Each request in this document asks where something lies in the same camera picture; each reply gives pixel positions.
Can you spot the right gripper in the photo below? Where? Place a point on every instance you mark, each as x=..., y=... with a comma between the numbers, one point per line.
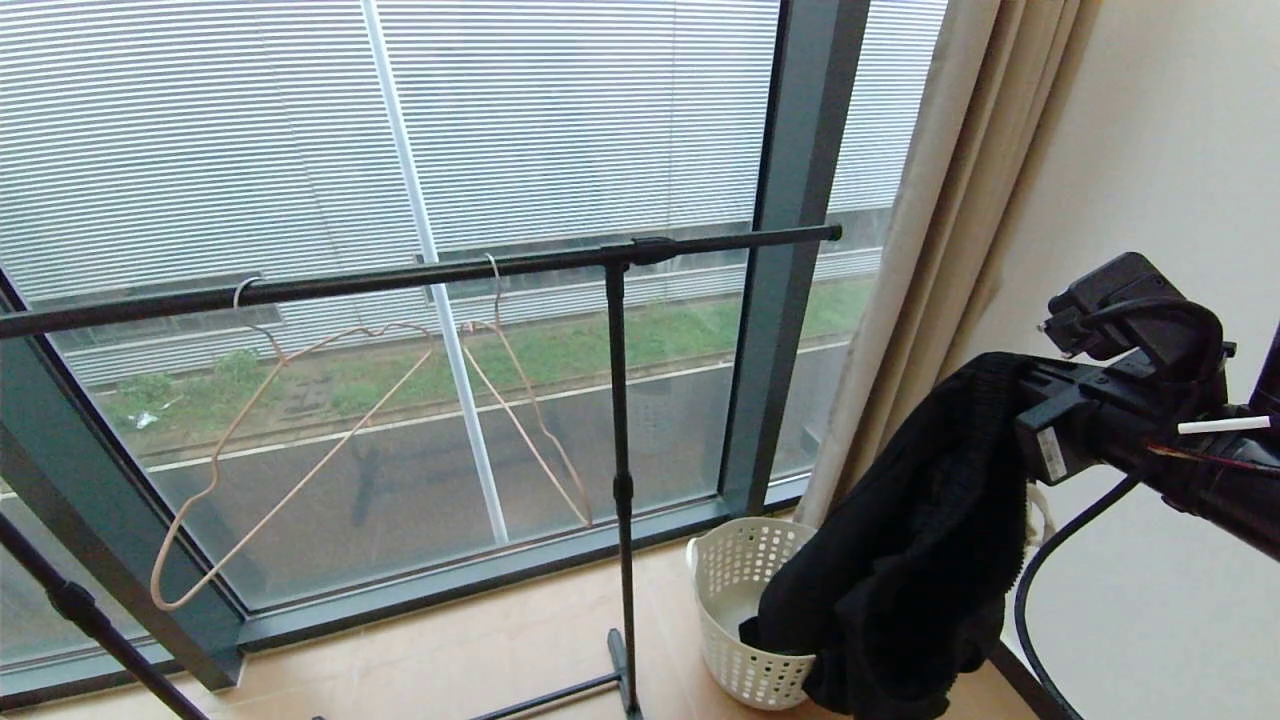
x=1100, y=420

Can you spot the white laundry basket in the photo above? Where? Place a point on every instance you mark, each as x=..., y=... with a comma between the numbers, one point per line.
x=730, y=570

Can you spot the black clothes rack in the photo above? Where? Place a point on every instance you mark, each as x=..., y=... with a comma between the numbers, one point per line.
x=620, y=400

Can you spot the pink clothes hanger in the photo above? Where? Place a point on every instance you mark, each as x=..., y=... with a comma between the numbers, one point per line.
x=300, y=475
x=494, y=300

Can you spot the beige curtain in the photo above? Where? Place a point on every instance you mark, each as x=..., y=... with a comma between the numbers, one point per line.
x=950, y=250

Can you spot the window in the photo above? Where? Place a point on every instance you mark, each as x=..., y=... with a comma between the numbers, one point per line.
x=250, y=150

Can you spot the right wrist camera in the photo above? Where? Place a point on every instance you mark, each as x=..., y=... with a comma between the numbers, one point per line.
x=1100, y=300

